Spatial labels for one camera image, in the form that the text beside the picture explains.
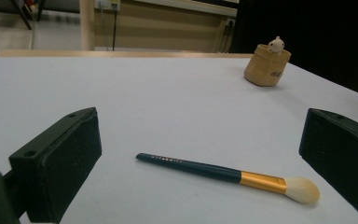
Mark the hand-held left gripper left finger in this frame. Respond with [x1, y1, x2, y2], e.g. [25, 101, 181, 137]
[8, 106, 103, 224]

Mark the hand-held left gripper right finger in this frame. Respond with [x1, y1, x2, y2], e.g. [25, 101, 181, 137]
[298, 107, 358, 224]

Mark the makeup brush with dark handle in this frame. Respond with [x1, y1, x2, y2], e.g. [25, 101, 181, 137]
[135, 152, 321, 205]

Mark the tan holder with bear figure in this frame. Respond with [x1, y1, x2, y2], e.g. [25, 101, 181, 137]
[243, 35, 292, 88]

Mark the dark chair leg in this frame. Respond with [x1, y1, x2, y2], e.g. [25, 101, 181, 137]
[10, 0, 33, 31]

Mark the beige wooden cabinet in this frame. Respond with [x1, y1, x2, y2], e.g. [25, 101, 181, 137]
[79, 0, 239, 53]

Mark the black cable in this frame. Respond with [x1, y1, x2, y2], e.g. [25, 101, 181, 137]
[111, 8, 119, 51]

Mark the wall power socket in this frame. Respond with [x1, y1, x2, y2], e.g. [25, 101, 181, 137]
[94, 0, 121, 11]

